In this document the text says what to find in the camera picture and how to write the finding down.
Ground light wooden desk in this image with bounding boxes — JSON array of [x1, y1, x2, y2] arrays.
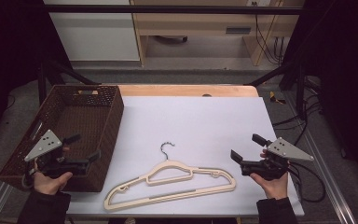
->
[[130, 0, 306, 67]]

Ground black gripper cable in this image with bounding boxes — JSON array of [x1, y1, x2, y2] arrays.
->
[[21, 161, 38, 191], [287, 161, 327, 203]]

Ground black curved object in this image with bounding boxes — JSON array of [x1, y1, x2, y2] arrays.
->
[[153, 35, 189, 44]]

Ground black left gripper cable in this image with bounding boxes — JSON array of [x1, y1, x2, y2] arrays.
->
[[21, 161, 38, 191]]

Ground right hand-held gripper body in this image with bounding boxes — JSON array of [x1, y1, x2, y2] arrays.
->
[[240, 136, 315, 182]]

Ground yellow and black tool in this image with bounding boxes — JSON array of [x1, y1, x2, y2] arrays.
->
[[268, 91, 287, 105]]

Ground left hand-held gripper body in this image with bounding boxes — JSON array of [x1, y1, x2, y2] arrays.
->
[[23, 129, 90, 180]]

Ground person's left hand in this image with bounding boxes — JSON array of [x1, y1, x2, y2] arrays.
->
[[32, 146, 75, 196]]

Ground brown woven basket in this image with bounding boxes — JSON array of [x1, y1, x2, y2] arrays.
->
[[0, 84, 125, 193]]

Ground white cabinet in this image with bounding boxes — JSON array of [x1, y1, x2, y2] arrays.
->
[[43, 0, 141, 63]]

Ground black metal stand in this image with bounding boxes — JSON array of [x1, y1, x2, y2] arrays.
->
[[36, 57, 103, 105], [245, 60, 308, 117]]

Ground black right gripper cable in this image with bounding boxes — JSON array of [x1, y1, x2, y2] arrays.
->
[[287, 161, 327, 203]]

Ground white table sheet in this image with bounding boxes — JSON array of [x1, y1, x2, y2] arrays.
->
[[65, 95, 306, 217]]

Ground person's right hand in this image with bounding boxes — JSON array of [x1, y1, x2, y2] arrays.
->
[[249, 148, 290, 201]]

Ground black horizontal frame bar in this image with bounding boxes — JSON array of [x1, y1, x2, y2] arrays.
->
[[43, 4, 304, 16]]

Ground black floor cables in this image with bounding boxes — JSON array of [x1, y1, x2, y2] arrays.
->
[[271, 76, 323, 147]]

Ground black hanging cables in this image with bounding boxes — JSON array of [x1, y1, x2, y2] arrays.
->
[[251, 1, 285, 66]]

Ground dark curtain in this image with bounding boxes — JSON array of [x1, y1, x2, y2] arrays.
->
[[0, 0, 73, 150], [280, 0, 358, 191]]

